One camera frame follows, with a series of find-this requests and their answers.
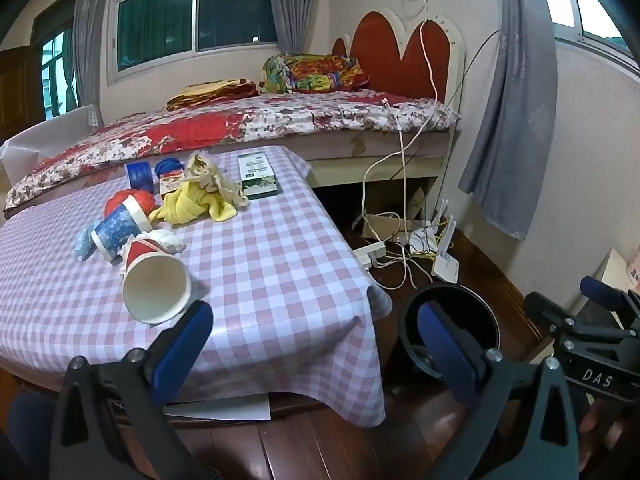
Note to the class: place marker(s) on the white power strip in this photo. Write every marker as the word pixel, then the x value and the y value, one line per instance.
pixel 370 252

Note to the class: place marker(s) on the person's right hand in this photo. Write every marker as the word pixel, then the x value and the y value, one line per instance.
pixel 597 425

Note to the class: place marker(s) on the small white framed window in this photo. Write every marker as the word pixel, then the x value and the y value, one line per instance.
pixel 595 10

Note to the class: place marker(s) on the large white framed window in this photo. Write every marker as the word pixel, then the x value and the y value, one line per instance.
pixel 225 10

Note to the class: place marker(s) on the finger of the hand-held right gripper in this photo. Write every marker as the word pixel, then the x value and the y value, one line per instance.
pixel 602 291
pixel 545 310

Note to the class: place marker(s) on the black trash bin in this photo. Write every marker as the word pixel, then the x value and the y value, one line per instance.
pixel 472 307

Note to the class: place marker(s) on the pink white checked tablecloth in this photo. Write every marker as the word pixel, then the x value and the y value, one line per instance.
pixel 275 270

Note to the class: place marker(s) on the light blue wrapper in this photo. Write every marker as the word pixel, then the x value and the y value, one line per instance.
pixel 84 245

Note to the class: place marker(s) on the brown cardboard box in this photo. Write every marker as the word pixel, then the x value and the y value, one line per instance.
pixel 380 222

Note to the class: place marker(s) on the cream bed with mattress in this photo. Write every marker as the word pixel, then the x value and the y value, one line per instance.
pixel 390 142

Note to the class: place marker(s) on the long grey curtain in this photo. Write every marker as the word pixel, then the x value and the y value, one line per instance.
pixel 520 110

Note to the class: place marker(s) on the blue cloth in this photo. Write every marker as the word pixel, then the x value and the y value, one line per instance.
pixel 170 165

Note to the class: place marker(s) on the green white tissue box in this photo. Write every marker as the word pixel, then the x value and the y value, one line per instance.
pixel 255 172

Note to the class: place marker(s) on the red cream headboard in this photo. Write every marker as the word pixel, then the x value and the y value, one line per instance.
pixel 390 60

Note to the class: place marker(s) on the blue patterned paper cup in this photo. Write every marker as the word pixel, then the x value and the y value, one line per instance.
pixel 117 227

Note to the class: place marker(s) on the red white carton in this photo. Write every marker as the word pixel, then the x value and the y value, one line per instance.
pixel 171 183

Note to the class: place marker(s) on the narrow glass window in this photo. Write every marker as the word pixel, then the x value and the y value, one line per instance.
pixel 55 70

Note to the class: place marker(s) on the folded yellow red blanket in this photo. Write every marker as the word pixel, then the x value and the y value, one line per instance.
pixel 210 92

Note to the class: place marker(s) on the white tissue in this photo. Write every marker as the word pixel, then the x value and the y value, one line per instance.
pixel 167 241

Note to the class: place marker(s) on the blue tape roll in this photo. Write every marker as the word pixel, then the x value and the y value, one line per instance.
pixel 139 175

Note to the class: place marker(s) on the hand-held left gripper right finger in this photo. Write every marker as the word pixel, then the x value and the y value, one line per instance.
pixel 446 350

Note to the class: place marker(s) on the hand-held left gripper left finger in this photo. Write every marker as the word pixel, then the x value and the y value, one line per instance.
pixel 182 350

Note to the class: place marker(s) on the brown wooden door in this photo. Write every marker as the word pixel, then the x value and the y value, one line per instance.
pixel 17 90

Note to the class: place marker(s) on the white sheet covered furniture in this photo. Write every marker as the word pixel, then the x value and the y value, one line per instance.
pixel 50 130

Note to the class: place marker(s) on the beige knitted cloth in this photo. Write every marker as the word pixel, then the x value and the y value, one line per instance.
pixel 210 175

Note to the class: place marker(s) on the yellow cloth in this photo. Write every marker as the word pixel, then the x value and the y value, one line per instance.
pixel 185 207

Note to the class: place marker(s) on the red plastic bag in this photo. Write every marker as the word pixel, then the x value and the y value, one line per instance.
pixel 117 201

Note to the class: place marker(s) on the colourful patterned pillow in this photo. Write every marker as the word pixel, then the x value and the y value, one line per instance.
pixel 310 72

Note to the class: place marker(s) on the white paper sheet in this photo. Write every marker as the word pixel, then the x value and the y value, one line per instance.
pixel 225 410

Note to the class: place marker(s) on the red floral bedspread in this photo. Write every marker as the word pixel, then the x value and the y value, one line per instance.
pixel 300 115

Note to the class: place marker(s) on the white router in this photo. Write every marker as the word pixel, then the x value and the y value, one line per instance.
pixel 422 240
pixel 446 265

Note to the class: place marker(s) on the red white paper cup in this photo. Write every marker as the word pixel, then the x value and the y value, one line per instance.
pixel 155 290

